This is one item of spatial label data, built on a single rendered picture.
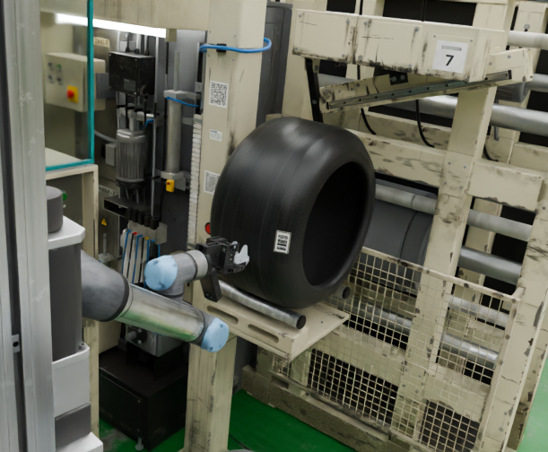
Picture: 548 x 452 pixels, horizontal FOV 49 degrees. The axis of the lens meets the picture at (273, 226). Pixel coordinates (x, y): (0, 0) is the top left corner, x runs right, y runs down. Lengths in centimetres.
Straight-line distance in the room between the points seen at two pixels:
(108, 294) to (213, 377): 121
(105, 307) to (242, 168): 72
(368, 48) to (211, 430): 149
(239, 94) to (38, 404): 139
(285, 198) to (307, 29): 65
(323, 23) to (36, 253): 154
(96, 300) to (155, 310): 16
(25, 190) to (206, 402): 185
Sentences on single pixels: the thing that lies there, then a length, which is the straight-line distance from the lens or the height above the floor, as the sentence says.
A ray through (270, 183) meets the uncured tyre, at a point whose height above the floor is 133.
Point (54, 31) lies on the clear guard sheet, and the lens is 182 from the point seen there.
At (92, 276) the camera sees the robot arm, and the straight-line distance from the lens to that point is 109.
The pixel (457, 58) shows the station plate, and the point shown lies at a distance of 180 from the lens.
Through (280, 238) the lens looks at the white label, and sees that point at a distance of 160.
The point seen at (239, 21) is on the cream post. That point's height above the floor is 173.
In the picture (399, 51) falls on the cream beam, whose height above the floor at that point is 169.
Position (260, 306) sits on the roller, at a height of 91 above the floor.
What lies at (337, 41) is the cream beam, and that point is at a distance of 196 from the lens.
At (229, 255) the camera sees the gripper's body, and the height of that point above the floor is 117.
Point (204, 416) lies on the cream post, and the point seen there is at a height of 31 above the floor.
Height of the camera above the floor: 179
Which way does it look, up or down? 20 degrees down
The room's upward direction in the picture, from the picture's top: 6 degrees clockwise
